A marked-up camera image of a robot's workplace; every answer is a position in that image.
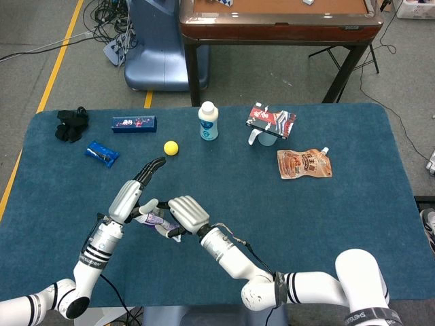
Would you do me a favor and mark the light blue cup white handle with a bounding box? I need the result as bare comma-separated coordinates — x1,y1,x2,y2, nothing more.
247,128,280,147

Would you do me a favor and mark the white storage box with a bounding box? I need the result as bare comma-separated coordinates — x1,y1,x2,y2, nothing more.
396,0,435,20

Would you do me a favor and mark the white floor cable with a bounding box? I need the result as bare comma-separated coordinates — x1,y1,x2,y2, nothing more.
0,30,96,62

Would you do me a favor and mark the blue table mat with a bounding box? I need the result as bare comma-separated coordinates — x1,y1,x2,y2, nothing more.
0,103,435,310

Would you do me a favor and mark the purple white tube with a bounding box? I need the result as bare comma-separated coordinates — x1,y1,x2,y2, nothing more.
134,210,183,242

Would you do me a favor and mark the orange spout pouch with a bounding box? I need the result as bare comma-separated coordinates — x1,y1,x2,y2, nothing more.
277,146,334,180

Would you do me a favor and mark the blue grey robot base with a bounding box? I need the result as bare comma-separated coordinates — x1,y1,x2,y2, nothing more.
123,0,210,92

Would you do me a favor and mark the red black white book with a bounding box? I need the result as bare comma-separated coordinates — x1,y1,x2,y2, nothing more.
245,102,298,140

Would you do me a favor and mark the black folding stand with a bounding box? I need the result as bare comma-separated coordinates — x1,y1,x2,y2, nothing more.
308,43,381,75

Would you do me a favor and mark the white blue bottle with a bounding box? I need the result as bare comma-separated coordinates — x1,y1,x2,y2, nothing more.
198,101,219,141

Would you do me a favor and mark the long dark blue box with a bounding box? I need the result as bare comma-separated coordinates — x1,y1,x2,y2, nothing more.
111,115,158,134

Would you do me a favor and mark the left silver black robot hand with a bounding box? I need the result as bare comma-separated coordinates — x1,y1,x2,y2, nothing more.
107,156,167,225

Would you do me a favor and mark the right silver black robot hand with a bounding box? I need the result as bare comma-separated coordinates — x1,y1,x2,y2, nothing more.
154,196,211,238

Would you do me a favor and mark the grey sneaker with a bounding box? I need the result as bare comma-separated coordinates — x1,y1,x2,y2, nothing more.
419,209,435,254

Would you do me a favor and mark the brown mahjong table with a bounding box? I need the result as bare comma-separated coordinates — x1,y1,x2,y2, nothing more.
179,0,385,107

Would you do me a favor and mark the blue snack packet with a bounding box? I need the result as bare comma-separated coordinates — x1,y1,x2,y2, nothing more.
84,140,120,169

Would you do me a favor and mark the blue grey robot torso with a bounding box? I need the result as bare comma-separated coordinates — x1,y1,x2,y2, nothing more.
141,303,290,326

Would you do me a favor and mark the black cable bundle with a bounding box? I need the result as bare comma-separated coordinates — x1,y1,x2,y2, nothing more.
83,0,139,47

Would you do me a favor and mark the grey power strip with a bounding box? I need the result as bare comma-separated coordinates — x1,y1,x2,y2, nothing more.
103,33,133,67

